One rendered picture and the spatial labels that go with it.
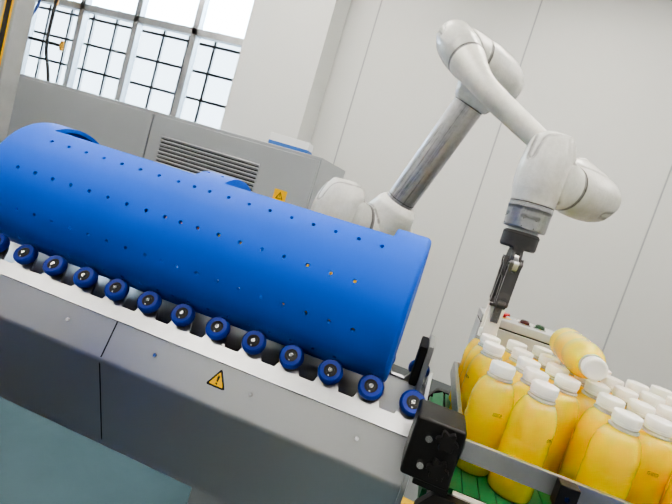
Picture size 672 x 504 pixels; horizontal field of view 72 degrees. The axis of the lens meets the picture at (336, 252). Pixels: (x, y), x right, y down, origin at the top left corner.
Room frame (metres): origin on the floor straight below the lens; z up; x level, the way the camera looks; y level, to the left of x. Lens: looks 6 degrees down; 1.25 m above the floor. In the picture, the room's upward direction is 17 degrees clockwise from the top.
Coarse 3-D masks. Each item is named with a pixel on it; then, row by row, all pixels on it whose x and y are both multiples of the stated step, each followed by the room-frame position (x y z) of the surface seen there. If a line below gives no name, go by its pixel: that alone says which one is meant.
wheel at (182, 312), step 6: (180, 306) 0.85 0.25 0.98; (186, 306) 0.85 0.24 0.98; (174, 312) 0.84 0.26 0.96; (180, 312) 0.84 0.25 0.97; (186, 312) 0.84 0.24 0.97; (192, 312) 0.84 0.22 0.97; (174, 318) 0.83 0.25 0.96; (180, 318) 0.83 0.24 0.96; (186, 318) 0.83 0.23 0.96; (192, 318) 0.84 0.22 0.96; (180, 324) 0.83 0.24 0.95; (186, 324) 0.83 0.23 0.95
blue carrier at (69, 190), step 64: (64, 128) 1.00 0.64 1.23; (0, 192) 0.89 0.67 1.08; (64, 192) 0.87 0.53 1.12; (128, 192) 0.85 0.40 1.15; (192, 192) 0.85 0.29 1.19; (64, 256) 0.91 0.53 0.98; (128, 256) 0.84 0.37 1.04; (192, 256) 0.80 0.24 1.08; (256, 256) 0.78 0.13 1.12; (320, 256) 0.77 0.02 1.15; (384, 256) 0.77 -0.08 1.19; (256, 320) 0.80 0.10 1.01; (320, 320) 0.76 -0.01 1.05; (384, 320) 0.73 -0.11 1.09
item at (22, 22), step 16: (16, 0) 1.45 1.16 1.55; (32, 0) 1.49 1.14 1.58; (0, 16) 1.46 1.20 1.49; (16, 16) 1.45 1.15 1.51; (0, 32) 1.45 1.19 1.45; (16, 32) 1.46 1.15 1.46; (0, 48) 1.45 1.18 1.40; (16, 48) 1.48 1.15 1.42; (0, 64) 1.45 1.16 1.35; (16, 64) 1.49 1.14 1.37; (0, 80) 1.45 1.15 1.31; (16, 80) 1.50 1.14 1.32; (0, 96) 1.46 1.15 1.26; (0, 112) 1.47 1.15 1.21; (0, 128) 1.48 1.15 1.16
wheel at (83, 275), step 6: (78, 270) 0.89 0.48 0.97; (84, 270) 0.89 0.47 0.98; (90, 270) 0.89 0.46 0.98; (78, 276) 0.88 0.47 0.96; (84, 276) 0.88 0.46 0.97; (90, 276) 0.88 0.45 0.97; (96, 276) 0.89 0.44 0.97; (78, 282) 0.87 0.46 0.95; (84, 282) 0.87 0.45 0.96; (90, 282) 0.88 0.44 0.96
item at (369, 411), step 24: (0, 264) 0.92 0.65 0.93; (48, 288) 0.89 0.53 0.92; (72, 288) 0.89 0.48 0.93; (96, 312) 0.86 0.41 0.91; (120, 312) 0.86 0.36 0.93; (168, 336) 0.83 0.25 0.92; (192, 336) 0.83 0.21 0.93; (216, 360) 0.80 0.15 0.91; (240, 360) 0.80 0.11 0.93; (288, 384) 0.78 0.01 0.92; (312, 384) 0.78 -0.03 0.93; (336, 384) 0.78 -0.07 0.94; (336, 408) 0.76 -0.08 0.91; (360, 408) 0.76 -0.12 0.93; (408, 432) 0.73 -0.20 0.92
